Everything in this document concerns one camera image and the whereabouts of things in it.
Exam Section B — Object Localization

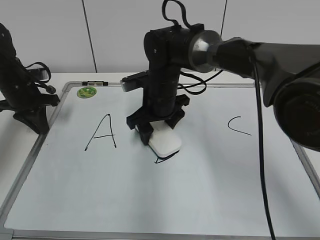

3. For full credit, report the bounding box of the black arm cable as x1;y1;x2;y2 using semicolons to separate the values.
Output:
162;0;277;240
24;61;57;95

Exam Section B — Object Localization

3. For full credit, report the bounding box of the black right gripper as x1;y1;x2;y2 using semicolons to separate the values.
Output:
126;94;190;146

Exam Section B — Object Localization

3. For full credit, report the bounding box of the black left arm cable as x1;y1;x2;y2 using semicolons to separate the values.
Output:
24;61;57;95

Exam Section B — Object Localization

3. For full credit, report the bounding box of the white plastic board eraser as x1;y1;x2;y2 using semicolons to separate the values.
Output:
146;120;182;160

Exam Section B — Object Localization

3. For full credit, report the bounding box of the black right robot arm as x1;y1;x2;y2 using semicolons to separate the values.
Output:
121;24;320;151

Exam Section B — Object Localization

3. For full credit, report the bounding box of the green round magnet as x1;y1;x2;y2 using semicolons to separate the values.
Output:
76;86;97;99

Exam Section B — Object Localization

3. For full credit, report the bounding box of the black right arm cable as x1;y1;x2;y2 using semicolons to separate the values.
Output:
162;0;277;240

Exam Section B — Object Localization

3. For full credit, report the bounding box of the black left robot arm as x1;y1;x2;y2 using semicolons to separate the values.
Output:
0;24;60;135

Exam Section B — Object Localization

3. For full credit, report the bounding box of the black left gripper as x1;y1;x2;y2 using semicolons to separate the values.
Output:
13;106;50;135

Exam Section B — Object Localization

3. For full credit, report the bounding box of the white magnetic whiteboard grey frame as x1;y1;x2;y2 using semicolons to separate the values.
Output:
0;80;320;240

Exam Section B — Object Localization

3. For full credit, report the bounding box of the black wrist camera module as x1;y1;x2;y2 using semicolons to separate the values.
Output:
120;70;149;92

